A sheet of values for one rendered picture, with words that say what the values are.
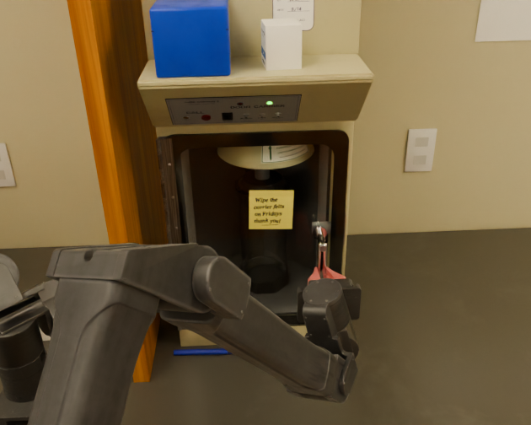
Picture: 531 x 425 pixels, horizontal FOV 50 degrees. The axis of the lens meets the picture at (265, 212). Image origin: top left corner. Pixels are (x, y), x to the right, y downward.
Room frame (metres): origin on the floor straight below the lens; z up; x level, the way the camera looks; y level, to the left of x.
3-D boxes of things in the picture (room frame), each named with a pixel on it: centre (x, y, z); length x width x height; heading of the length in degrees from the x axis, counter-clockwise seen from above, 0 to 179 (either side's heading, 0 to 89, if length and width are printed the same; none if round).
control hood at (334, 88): (0.82, 0.01, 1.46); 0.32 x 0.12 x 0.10; 92
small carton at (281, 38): (0.82, -0.03, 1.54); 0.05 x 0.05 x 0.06; 7
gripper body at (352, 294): (0.72, -0.10, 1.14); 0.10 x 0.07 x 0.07; 92
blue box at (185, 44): (0.81, 0.10, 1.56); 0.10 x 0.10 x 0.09; 2
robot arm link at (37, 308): (0.53, 0.30, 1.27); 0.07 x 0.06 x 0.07; 136
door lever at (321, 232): (0.84, -0.10, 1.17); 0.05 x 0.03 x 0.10; 2
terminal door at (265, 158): (0.87, 0.01, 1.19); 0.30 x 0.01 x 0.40; 92
